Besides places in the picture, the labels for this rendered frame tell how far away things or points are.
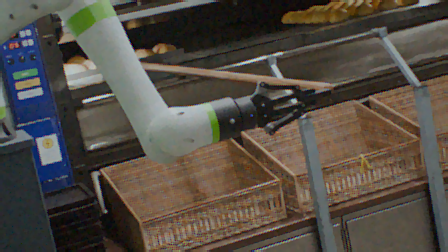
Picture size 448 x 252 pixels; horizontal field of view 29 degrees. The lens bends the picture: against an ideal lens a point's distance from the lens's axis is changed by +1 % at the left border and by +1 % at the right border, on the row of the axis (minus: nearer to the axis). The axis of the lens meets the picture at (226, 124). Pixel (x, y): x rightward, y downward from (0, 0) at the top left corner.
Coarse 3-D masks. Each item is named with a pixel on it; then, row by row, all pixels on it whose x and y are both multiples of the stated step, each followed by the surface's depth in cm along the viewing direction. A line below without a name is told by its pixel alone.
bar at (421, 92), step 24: (312, 48) 329; (408, 72) 328; (96, 96) 304; (432, 120) 325; (312, 144) 309; (432, 144) 326; (312, 168) 310; (432, 168) 327; (312, 192) 314; (432, 192) 331
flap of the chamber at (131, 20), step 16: (192, 0) 335; (208, 0) 337; (224, 0) 342; (240, 0) 352; (256, 0) 363; (128, 16) 327; (144, 16) 329; (160, 16) 338; (176, 16) 348; (64, 32) 319
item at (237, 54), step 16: (384, 16) 381; (400, 16) 384; (320, 32) 371; (336, 32) 374; (240, 48) 364; (256, 48) 362; (272, 48) 364; (176, 64) 352; (192, 64) 353; (208, 64) 355; (80, 96) 339
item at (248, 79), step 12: (168, 72) 325; (180, 72) 311; (192, 72) 300; (204, 72) 290; (216, 72) 281; (228, 72) 273; (252, 84) 255; (300, 84) 226; (312, 84) 221; (324, 84) 216
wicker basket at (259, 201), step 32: (192, 160) 352; (224, 160) 357; (256, 160) 334; (128, 192) 342; (160, 192) 346; (192, 192) 350; (224, 192) 354; (256, 192) 315; (128, 224) 318; (160, 224) 343; (192, 224) 307; (224, 224) 326; (256, 224) 316
